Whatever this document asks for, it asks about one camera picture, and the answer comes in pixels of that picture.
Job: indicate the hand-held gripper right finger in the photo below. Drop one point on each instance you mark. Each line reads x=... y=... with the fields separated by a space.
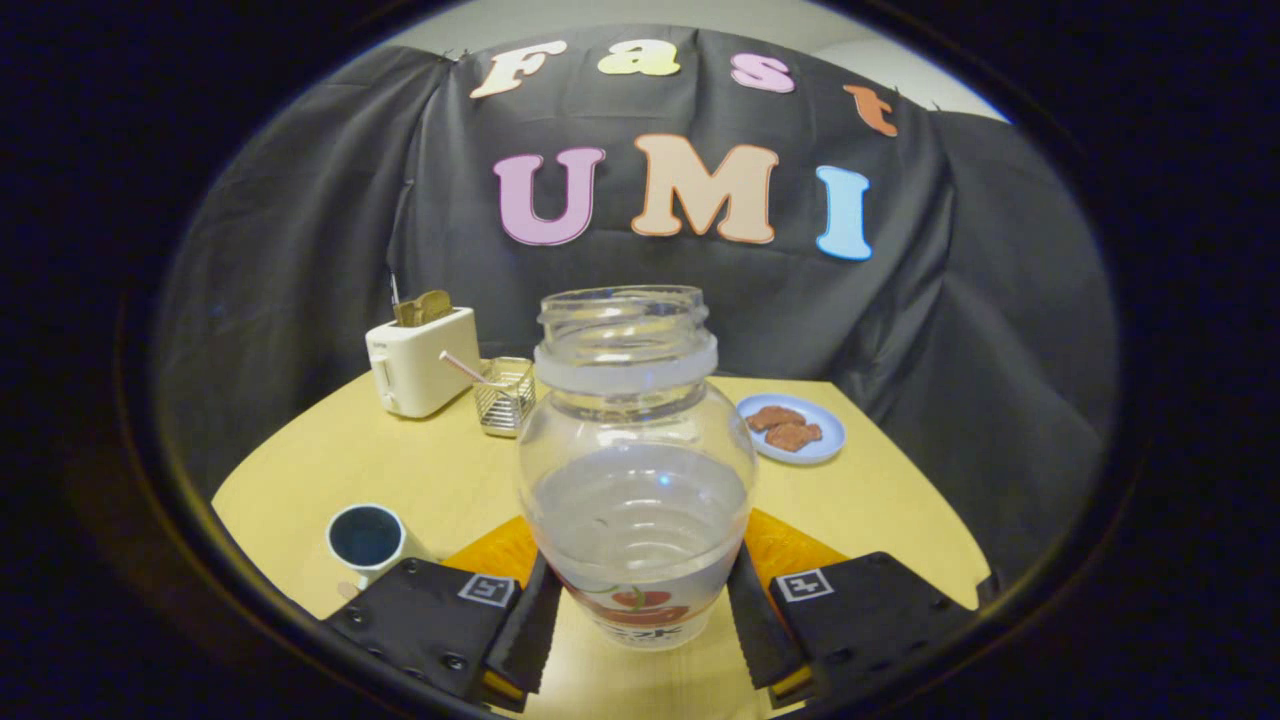
x=755 y=630

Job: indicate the brown toast slice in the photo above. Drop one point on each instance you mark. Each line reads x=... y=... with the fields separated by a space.
x=425 y=307

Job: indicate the black backdrop cloth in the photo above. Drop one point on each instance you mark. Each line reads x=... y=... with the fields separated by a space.
x=950 y=300

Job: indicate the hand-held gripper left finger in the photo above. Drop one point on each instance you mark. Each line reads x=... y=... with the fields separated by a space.
x=530 y=630

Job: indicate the clear juice bottle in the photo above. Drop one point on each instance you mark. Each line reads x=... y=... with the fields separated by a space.
x=635 y=500

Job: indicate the white toaster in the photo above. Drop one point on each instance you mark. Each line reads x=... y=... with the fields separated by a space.
x=420 y=370

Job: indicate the white cup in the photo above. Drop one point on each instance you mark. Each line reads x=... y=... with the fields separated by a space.
x=385 y=560

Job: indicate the wooden table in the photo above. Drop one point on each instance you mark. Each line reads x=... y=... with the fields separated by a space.
x=880 y=510

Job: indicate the brown meat piece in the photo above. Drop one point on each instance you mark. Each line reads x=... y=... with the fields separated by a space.
x=793 y=437
x=775 y=417

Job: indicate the light blue plate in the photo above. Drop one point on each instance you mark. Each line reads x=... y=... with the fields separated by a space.
x=825 y=440

